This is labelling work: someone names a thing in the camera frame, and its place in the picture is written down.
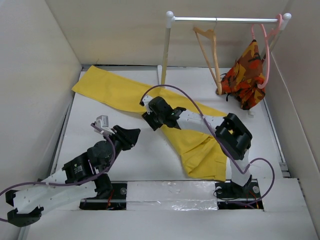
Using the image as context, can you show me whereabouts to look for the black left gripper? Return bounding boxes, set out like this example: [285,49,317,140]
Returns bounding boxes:
[103,125,141,173]

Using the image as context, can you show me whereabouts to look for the yellow trousers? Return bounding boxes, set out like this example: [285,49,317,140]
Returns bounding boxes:
[72,66,227,182]

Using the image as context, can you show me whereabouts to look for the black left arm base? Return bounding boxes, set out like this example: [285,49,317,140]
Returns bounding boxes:
[79,181,128,211]

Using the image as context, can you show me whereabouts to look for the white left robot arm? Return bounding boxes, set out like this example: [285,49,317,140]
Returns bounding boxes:
[1,123,141,227]

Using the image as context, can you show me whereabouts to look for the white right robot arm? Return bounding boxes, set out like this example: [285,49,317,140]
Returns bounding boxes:
[140,95,253,197]

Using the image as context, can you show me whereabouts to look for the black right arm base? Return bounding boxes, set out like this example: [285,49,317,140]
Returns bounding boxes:
[213,181,264,210]

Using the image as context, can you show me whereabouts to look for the wooden clothes hanger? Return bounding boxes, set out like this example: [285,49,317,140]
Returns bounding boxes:
[192,18,223,95]

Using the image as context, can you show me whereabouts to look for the pink plastic hanger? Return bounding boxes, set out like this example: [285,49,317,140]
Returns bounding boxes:
[257,14,283,89]

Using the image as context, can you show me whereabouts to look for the orange camouflage garment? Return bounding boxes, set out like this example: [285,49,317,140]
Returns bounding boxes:
[220,39,266,110]

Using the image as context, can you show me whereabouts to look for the white clothes rack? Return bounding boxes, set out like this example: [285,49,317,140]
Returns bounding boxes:
[158,11,292,85]

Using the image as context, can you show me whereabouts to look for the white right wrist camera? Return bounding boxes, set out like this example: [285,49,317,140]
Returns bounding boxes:
[139,94,154,115]

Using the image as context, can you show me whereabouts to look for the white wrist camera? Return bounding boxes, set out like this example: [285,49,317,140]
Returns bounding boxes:
[139,94,154,115]
[91,115,114,135]

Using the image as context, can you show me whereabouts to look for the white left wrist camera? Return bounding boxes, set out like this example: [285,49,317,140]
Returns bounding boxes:
[91,115,114,135]

